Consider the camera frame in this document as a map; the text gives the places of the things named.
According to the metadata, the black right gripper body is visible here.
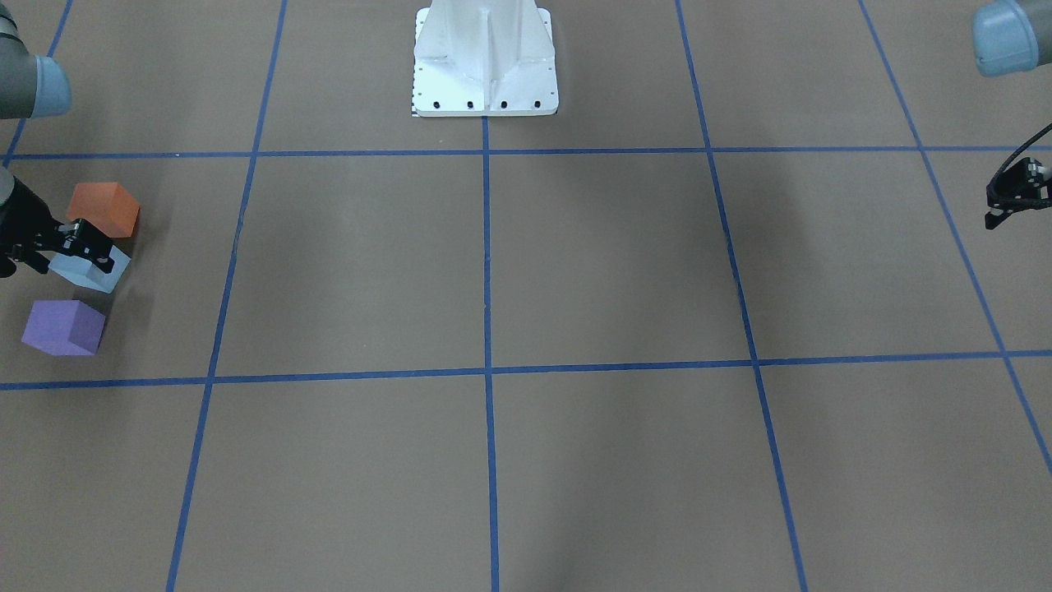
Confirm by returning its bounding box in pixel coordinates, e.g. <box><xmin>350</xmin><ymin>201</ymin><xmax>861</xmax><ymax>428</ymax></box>
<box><xmin>1</xmin><ymin>177</ymin><xmax>62</xmax><ymax>278</ymax></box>

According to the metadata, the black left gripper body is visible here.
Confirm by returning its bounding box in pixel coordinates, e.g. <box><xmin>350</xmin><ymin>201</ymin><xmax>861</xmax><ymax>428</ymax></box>
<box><xmin>1037</xmin><ymin>164</ymin><xmax>1052</xmax><ymax>206</ymax></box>

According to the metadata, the light blue foam block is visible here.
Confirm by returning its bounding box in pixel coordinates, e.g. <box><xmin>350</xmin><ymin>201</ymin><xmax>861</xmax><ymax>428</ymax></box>
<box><xmin>48</xmin><ymin>246</ymin><xmax>132</xmax><ymax>294</ymax></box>

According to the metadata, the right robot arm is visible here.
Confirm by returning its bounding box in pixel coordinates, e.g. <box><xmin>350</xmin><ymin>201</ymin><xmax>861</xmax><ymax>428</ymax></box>
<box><xmin>1</xmin><ymin>5</ymin><xmax>115</xmax><ymax>278</ymax></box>

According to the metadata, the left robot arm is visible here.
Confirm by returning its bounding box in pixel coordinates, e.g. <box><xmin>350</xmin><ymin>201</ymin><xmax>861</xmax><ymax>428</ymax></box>
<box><xmin>972</xmin><ymin>1</ymin><xmax>1051</xmax><ymax>231</ymax></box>

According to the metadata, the orange foam block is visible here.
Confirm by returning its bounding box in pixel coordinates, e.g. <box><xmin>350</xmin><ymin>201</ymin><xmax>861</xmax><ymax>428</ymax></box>
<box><xmin>65</xmin><ymin>183</ymin><xmax>141</xmax><ymax>238</ymax></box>

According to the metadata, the purple foam block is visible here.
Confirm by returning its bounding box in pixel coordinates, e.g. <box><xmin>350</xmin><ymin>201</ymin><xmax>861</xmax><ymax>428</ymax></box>
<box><xmin>21</xmin><ymin>300</ymin><xmax>108</xmax><ymax>358</ymax></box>

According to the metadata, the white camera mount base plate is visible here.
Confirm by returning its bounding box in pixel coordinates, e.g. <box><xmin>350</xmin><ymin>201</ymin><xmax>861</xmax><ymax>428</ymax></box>
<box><xmin>411</xmin><ymin>62</ymin><xmax>560</xmax><ymax>118</ymax></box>

